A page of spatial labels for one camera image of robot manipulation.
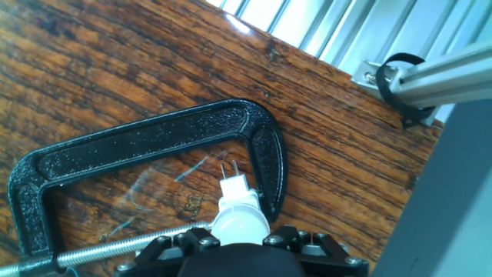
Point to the black C-clamp with steel screw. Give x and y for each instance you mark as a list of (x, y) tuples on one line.
[(153, 138)]

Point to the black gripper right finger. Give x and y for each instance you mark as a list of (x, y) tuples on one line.
[(323, 250)]

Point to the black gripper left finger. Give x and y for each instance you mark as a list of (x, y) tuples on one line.
[(165, 250)]

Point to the brown wooden board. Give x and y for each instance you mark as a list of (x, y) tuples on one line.
[(115, 65)]

